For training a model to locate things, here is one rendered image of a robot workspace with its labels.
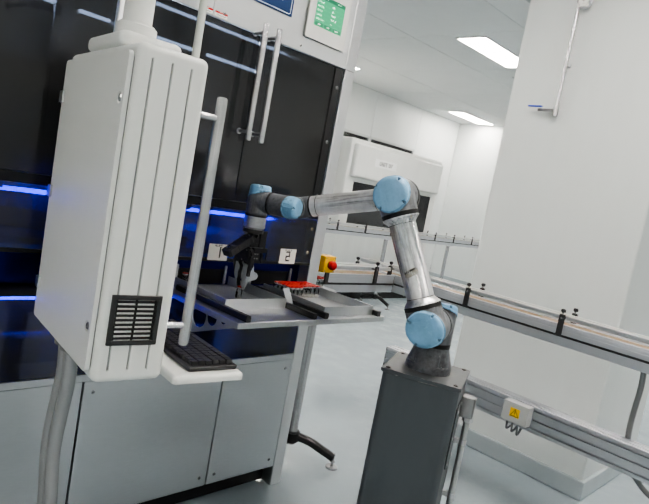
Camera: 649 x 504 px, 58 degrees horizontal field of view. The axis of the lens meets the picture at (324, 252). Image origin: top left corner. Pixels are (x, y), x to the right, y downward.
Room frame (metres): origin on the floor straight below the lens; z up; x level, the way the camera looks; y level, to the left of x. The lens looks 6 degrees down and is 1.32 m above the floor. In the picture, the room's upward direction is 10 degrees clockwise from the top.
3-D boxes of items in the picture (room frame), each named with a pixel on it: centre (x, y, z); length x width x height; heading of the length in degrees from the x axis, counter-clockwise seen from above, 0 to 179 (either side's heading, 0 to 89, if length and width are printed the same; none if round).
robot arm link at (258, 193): (2.04, 0.25, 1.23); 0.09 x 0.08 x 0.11; 68
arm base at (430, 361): (1.92, -0.41, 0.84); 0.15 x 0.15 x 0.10
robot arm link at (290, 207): (2.02, 0.15, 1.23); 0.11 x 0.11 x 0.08; 68
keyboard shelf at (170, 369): (1.59, 0.40, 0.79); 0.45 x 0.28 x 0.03; 40
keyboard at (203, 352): (1.63, 0.35, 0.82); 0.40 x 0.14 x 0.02; 40
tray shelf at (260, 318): (2.12, 0.14, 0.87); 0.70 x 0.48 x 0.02; 136
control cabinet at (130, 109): (1.49, 0.55, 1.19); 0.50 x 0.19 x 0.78; 40
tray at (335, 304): (2.22, -0.01, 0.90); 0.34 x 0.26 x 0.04; 46
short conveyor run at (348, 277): (2.86, -0.11, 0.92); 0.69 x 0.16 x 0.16; 136
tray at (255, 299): (2.05, 0.31, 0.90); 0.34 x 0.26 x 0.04; 46
